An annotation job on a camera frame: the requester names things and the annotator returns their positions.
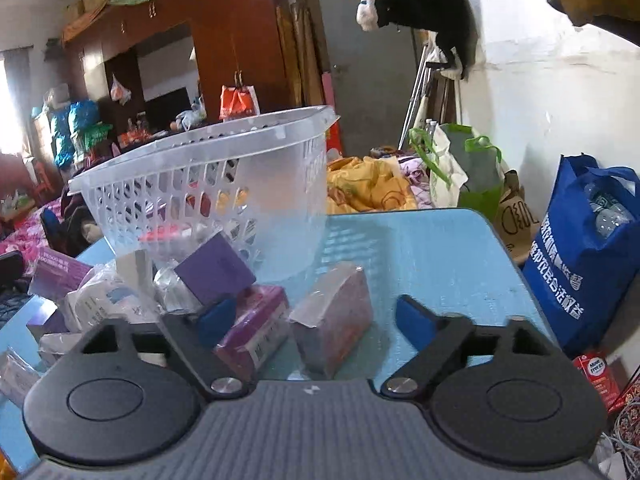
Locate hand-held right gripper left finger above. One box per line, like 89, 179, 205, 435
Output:
80, 297, 251, 402

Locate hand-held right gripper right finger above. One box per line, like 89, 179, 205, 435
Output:
380, 295, 568, 400

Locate purple and pink box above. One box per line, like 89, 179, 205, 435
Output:
214, 285, 292, 382

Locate clear-wrapped pink box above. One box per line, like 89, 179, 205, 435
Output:
287, 261, 376, 380

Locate white plastic basket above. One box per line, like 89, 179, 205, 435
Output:
69, 105, 342, 282

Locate plain purple box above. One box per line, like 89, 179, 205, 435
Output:
174, 232, 258, 307

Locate clear plastic wrapped item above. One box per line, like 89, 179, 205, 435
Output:
152, 260, 201, 313

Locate red-lidded container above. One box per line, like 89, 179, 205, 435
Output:
139, 227, 197, 262

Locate white soft packet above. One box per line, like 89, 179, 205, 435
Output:
64, 264, 162, 333

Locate brown paper bag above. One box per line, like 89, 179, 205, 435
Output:
494, 170, 540, 267

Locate orange patterned blanket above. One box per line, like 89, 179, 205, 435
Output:
326, 156, 418, 215

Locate green and white tote bag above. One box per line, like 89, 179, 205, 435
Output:
409, 122, 507, 217

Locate purple flat packet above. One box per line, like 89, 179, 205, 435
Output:
29, 246, 94, 306

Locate blue tote bag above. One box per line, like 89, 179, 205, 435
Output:
521, 154, 640, 361

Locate red carton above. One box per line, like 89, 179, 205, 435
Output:
571, 351, 622, 415

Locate red and white hanging bag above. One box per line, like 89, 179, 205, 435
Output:
219, 72, 261, 121

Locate metal crutches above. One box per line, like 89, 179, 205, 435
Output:
397, 45, 436, 151

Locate blue plastic bags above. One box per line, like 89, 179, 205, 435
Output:
50, 99, 113, 168

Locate white plastic hanging bag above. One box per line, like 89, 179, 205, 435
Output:
110, 74, 133, 107

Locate grey door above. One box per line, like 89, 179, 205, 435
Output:
320, 0, 421, 158

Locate brown wooden wardrobe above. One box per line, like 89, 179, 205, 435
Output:
62, 0, 293, 126

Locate tangled cable pile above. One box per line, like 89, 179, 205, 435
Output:
595, 392, 640, 480

